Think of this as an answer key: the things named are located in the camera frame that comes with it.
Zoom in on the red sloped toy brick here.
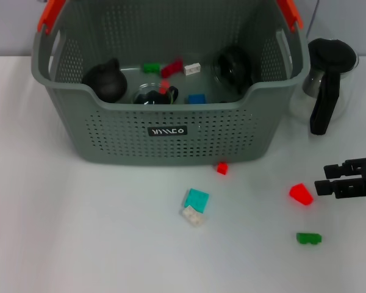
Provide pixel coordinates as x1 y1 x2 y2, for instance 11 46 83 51
289 182 314 206

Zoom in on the green car shaped toy brick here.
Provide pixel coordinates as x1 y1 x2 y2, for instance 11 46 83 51
295 232 323 246

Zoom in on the blue toy brick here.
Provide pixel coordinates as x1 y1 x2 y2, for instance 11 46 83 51
187 93 207 105

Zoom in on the white long toy brick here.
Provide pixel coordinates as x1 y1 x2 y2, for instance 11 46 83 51
183 62 201 76

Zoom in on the dark red curved toy brick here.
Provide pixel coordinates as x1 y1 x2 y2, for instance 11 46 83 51
160 59 185 79

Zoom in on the small green toy brick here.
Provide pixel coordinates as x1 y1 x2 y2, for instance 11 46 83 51
143 62 161 74

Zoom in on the grey perforated plastic storage bin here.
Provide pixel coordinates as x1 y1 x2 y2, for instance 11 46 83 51
31 0 309 167

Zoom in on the teal square toy brick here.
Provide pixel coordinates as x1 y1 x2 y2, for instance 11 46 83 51
182 187 210 214

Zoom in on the white square toy brick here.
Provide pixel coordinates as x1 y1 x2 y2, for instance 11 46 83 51
180 206 209 228

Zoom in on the black clay teapot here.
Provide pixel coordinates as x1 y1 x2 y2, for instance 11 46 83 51
81 57 128 104

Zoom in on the glass teapot with black handle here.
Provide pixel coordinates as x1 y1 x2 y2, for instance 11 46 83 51
288 37 360 136

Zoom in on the thin grey background cable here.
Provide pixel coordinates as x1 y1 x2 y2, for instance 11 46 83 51
306 0 320 39

